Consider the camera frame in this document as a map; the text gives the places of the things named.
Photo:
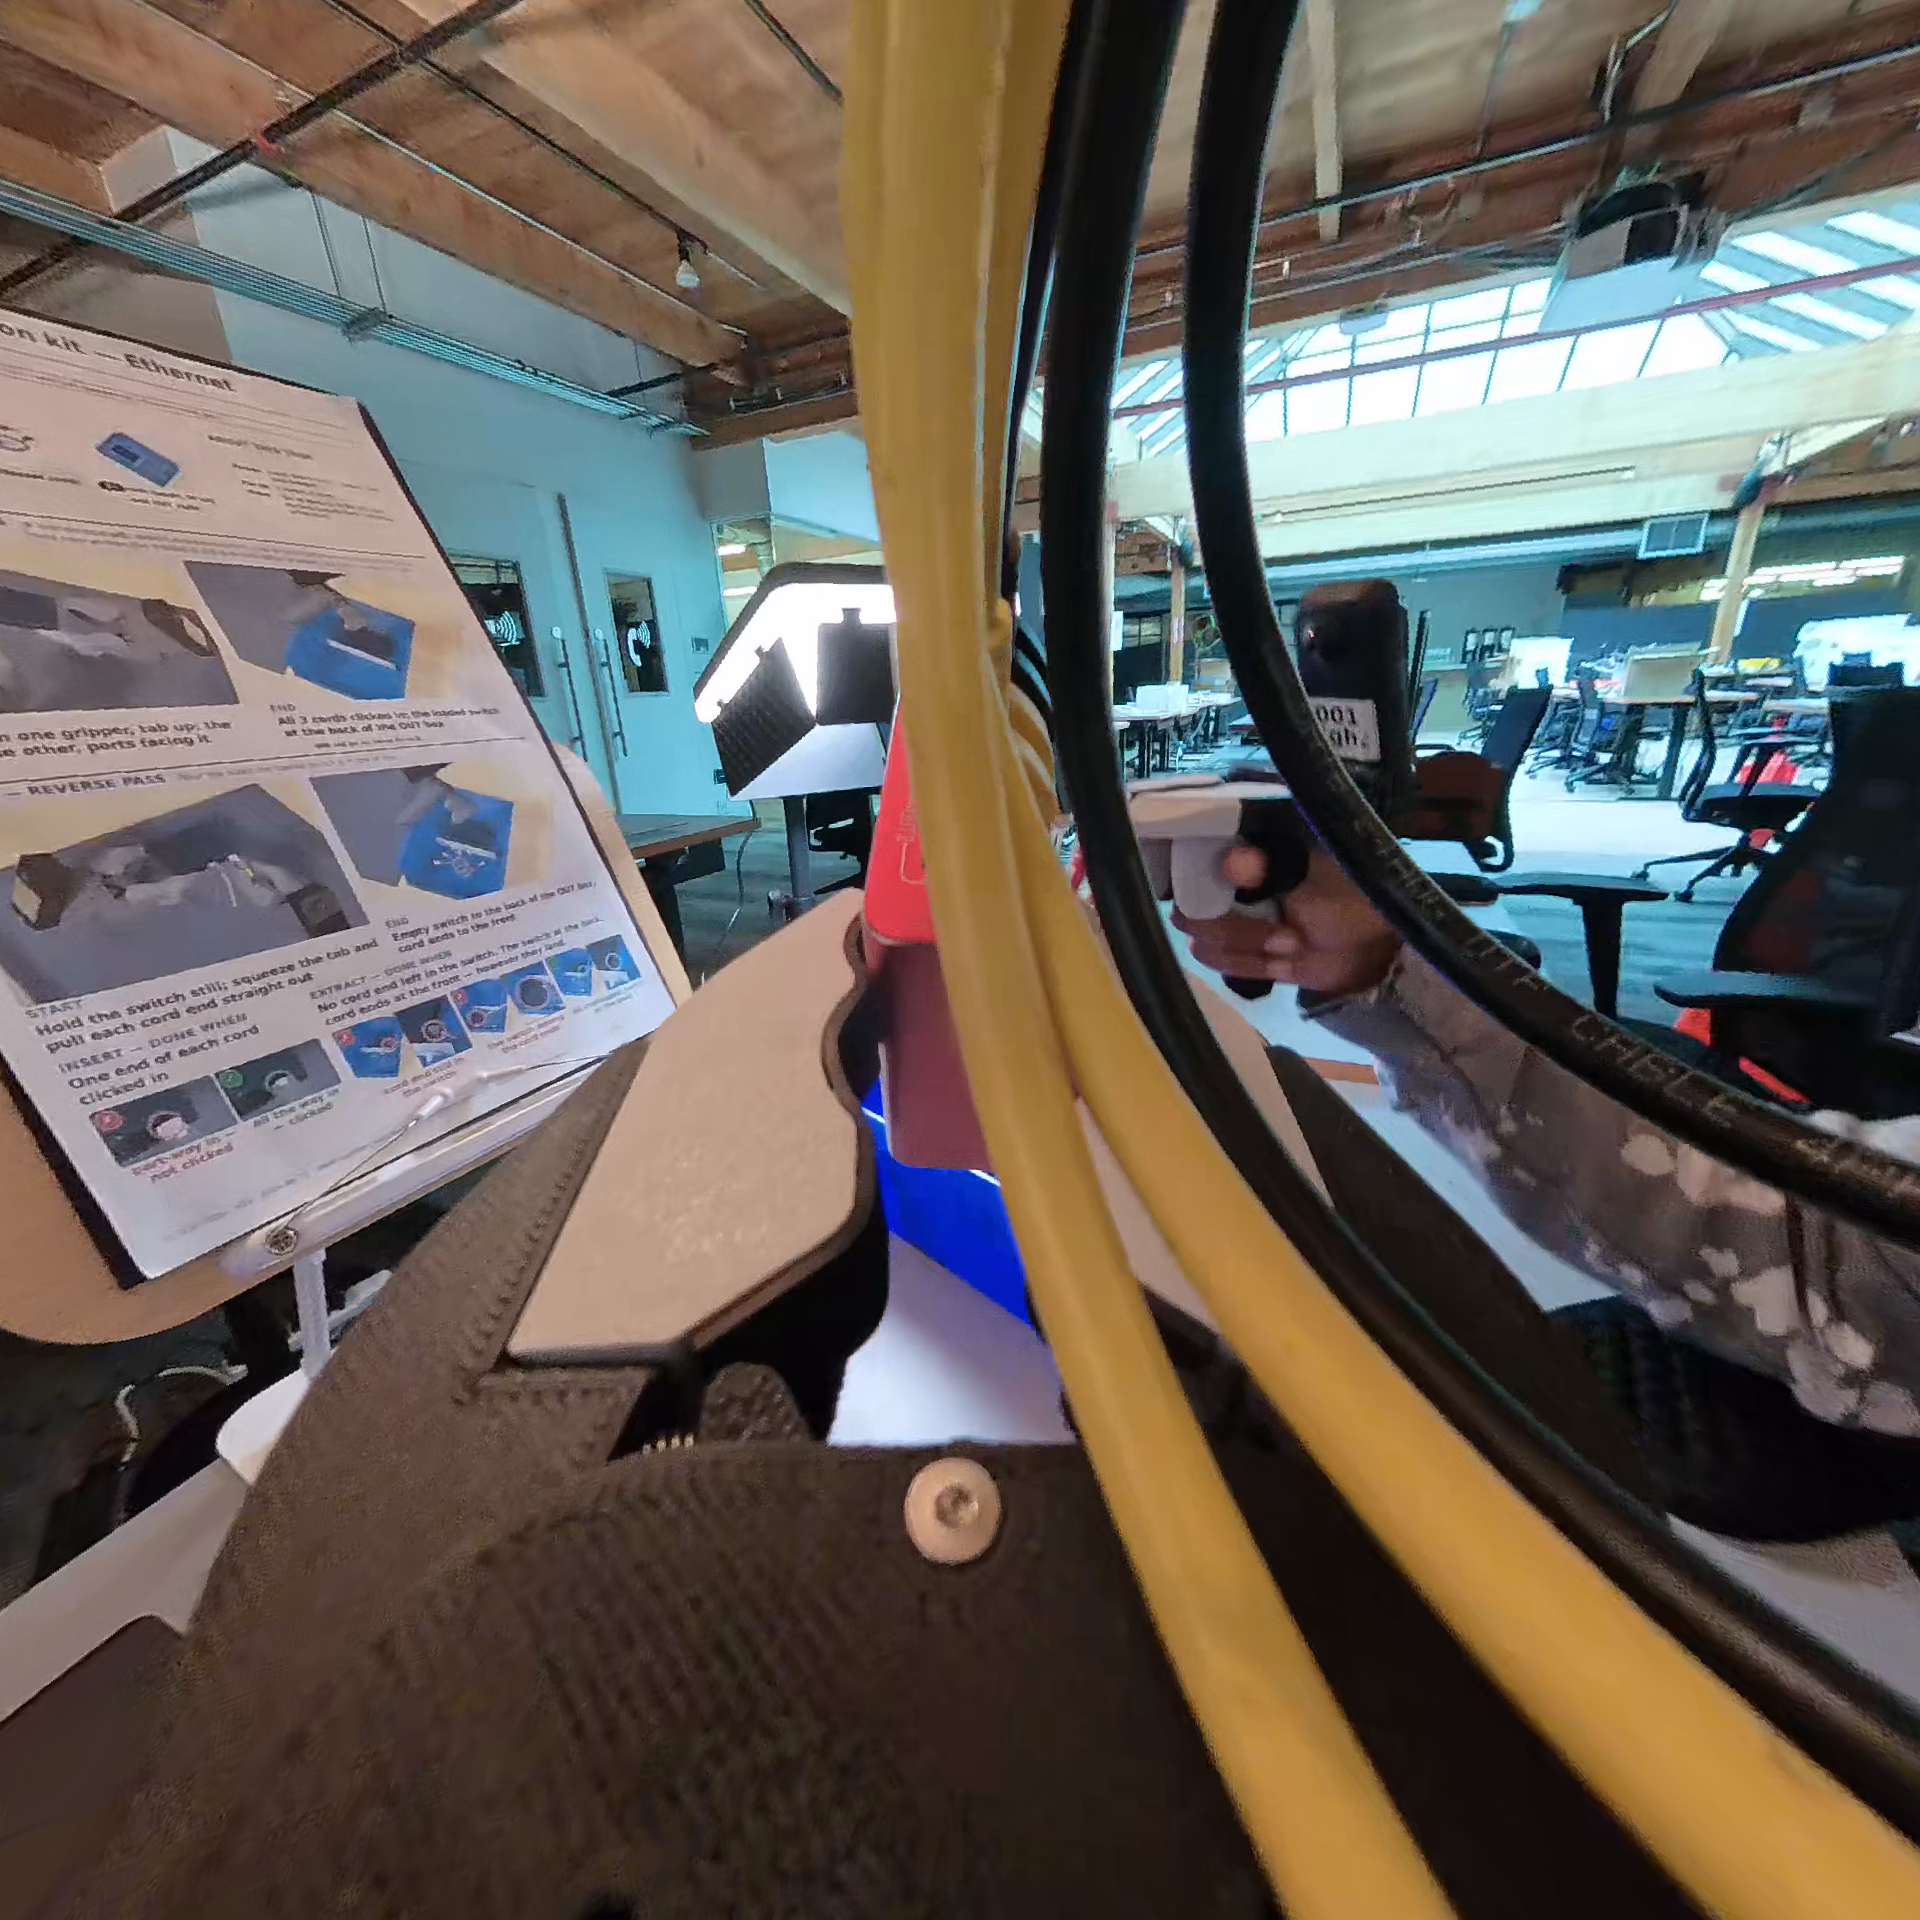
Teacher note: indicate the blue plastic bin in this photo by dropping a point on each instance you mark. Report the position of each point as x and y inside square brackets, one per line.
[954, 1218]

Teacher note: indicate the grey ceiling unit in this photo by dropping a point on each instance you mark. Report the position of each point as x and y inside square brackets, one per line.
[1636, 238]

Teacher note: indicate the instruction sheet on stand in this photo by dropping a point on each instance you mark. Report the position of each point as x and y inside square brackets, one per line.
[46, 1260]

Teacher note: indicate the person's right forearm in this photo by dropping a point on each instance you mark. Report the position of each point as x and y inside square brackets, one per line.
[1652, 1202]

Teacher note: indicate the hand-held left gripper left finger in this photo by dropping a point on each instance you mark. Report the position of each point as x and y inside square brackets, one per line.
[707, 1185]

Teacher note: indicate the person's right hand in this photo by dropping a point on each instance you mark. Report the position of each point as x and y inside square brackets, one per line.
[1333, 936]

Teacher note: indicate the red ethernet splitter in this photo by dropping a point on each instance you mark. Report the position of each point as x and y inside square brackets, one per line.
[916, 899]

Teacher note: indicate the black office chair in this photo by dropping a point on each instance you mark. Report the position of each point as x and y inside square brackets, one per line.
[1830, 899]
[1519, 735]

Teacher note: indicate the black mesh chair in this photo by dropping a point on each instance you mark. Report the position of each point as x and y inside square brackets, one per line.
[1680, 1438]

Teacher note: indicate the printed instruction sheet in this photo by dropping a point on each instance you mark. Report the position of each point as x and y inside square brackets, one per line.
[301, 751]

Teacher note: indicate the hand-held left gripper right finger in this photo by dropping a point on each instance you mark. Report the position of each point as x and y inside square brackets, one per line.
[1222, 1028]

